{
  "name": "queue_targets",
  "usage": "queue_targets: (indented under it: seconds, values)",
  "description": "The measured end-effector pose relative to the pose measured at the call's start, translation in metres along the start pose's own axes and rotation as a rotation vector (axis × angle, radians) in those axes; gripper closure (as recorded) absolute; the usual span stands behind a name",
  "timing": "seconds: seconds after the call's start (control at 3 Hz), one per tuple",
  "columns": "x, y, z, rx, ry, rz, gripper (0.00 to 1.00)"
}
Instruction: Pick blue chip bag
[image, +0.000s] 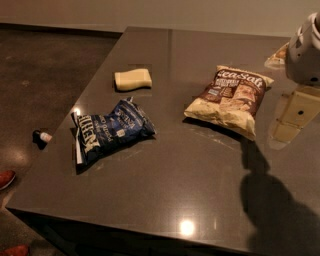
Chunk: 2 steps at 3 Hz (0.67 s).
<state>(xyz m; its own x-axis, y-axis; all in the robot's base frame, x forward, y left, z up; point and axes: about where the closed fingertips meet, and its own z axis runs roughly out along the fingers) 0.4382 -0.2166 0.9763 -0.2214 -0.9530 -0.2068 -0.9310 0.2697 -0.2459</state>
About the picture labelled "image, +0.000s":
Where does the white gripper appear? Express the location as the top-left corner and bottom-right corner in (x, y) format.
(272, 12), (320, 143)

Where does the blue chip bag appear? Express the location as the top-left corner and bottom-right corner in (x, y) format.
(71, 97), (156, 165)

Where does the brown and cream chip bag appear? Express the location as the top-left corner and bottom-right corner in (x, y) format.
(184, 65), (273, 141)

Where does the snack package at table edge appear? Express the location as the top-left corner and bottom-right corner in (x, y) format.
(264, 43), (288, 69)

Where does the cream sponge block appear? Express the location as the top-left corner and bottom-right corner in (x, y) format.
(114, 68), (152, 91)

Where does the small bottle on floor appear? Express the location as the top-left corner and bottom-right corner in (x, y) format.
(32, 130), (52, 143)

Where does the red shoe upper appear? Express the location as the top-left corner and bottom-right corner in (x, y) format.
(0, 170), (16, 190)

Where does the red shoe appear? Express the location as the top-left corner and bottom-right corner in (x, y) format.
(0, 245), (30, 256)
(0, 170), (16, 190)

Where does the red shoe lower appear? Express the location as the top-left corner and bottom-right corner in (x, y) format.
(0, 245), (30, 256)

